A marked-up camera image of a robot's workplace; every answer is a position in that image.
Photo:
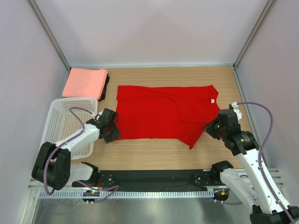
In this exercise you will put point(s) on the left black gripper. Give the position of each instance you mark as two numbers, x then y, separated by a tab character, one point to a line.
115	134

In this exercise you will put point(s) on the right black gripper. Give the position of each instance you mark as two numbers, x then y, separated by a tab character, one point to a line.
209	129

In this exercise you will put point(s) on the red t-shirt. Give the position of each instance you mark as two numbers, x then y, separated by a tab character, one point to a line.
165	112

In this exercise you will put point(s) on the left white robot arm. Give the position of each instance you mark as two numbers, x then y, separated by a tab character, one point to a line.
53	163

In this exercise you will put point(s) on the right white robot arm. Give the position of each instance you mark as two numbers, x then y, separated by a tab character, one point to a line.
261	196

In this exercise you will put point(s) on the folded black t-shirt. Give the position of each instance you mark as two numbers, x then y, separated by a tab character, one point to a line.
103	94

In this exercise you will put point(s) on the white perforated plastic basket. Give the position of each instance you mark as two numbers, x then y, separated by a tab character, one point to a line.
66	118

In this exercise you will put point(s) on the folded pink t-shirt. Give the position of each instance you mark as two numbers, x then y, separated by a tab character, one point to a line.
85	83

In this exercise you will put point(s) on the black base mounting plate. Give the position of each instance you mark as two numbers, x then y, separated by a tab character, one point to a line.
158	180

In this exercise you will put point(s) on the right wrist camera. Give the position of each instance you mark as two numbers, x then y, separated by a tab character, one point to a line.
234	107

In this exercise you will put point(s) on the aluminium front rail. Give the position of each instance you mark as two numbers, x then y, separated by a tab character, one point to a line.
34	184

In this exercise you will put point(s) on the white slotted cable duct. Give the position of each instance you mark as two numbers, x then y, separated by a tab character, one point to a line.
83	193

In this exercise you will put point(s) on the right aluminium frame post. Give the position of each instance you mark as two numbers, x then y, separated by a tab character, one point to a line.
256	28

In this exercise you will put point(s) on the aluminium frame post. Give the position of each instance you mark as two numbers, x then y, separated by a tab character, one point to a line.
256	28
40	17

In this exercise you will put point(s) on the left aluminium frame post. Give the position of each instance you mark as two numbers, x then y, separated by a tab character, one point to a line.
40	17

